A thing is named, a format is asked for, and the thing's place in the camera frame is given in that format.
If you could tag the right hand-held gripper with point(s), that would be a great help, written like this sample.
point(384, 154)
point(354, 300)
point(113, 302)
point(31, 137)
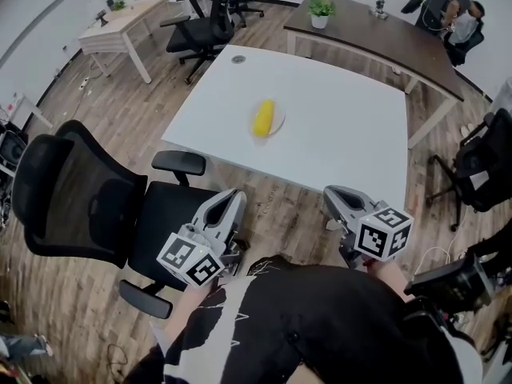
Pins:
point(380, 234)

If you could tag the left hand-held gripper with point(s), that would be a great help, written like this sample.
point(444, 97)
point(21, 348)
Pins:
point(188, 260)

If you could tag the yellow corn cob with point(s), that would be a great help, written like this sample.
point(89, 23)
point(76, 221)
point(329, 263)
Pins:
point(264, 118)

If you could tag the white round plate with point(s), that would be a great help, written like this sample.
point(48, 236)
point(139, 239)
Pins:
point(279, 121)

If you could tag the person's left forearm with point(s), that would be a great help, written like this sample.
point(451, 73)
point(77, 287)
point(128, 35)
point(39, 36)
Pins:
point(188, 308)

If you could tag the person's right forearm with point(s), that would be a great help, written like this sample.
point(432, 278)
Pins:
point(386, 272)

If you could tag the person's black white shirt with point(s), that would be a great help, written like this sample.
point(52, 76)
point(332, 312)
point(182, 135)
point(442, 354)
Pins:
point(320, 318)

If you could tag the black electronic box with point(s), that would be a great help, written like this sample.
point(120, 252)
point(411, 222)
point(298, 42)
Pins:
point(452, 284)

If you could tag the white slippers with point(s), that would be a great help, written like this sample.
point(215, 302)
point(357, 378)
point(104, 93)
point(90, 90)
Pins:
point(468, 129)

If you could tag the large black mesh office chair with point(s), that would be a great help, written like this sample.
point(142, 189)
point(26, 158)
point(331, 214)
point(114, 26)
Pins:
point(80, 198)

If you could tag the dark wooden desk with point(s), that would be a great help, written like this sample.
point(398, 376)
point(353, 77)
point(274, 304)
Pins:
point(384, 42)

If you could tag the white power strip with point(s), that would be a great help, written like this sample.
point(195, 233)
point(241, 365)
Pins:
point(83, 84)

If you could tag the green plant in white pot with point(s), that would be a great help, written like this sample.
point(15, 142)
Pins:
point(320, 12)

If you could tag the light wooden desk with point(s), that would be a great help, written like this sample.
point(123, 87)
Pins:
point(132, 14)

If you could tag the white cabinet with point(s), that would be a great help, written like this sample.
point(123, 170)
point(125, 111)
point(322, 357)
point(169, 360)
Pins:
point(22, 108)

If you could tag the small black stand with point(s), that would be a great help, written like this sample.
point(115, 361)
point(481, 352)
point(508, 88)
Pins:
point(102, 17)

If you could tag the small green plant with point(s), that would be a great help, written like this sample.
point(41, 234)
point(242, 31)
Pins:
point(118, 5)

